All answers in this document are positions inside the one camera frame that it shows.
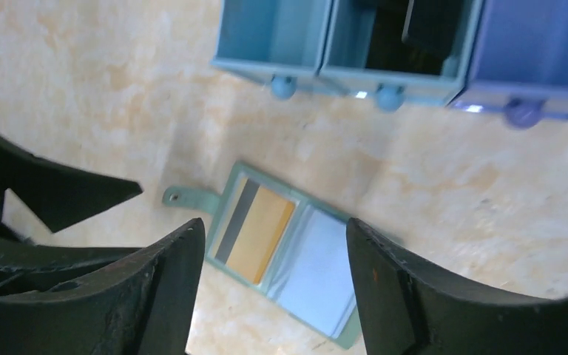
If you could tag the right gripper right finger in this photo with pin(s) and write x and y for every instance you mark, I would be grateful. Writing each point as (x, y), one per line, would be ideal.
(409, 305)

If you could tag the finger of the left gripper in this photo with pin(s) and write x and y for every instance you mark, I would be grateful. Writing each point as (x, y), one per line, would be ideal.
(60, 196)
(25, 267)

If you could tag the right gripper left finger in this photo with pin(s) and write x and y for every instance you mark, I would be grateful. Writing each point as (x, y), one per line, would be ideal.
(140, 304)

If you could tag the green leather card holder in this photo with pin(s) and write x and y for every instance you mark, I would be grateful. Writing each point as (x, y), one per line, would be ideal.
(309, 275)

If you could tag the middle blue card tray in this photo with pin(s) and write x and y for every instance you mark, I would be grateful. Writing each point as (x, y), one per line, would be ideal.
(346, 51)

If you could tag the light blue card tray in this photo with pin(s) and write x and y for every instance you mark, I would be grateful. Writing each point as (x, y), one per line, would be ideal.
(279, 44)

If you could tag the purple card tray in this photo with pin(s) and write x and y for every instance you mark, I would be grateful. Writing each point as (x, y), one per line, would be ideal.
(519, 65)

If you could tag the black credit card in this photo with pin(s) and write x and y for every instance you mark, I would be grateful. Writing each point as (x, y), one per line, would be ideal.
(414, 36)

